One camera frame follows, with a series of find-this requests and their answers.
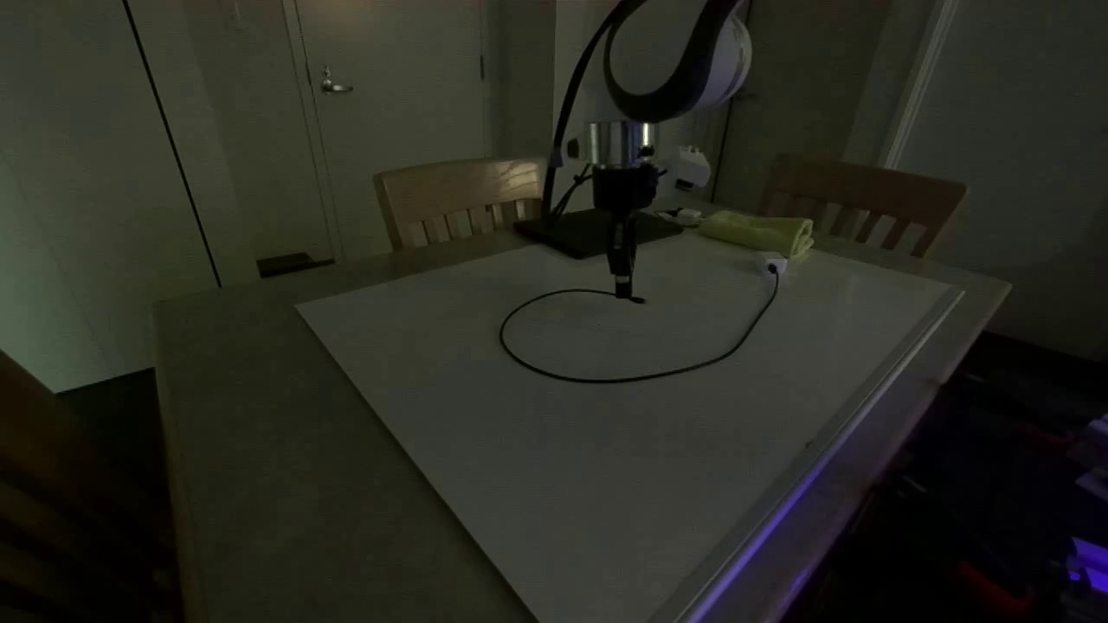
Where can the yellow folded cloth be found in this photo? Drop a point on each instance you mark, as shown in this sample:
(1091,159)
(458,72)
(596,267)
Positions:
(782,237)

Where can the black laptop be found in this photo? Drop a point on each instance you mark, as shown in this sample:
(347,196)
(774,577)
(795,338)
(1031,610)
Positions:
(588,233)

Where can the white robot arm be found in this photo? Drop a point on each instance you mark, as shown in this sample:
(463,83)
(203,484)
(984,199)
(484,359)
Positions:
(660,62)

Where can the small items behind cloth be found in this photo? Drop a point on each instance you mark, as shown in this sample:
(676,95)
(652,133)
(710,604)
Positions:
(687,185)

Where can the white charger power brick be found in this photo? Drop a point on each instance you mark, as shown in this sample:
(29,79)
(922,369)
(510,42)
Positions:
(774,264)

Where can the wooden chair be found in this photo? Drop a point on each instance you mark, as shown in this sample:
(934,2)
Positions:
(902,213)
(447,203)

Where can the white table mat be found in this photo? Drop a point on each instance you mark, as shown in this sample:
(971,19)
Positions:
(611,455)

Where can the left wooden chair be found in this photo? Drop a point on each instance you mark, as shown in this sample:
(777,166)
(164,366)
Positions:
(902,213)

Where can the grey door with handle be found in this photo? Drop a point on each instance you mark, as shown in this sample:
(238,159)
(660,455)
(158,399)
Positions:
(392,85)

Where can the right wooden chair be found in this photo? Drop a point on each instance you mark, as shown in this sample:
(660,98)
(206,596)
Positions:
(447,203)

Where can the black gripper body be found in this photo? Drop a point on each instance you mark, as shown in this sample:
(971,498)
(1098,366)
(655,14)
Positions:
(622,196)

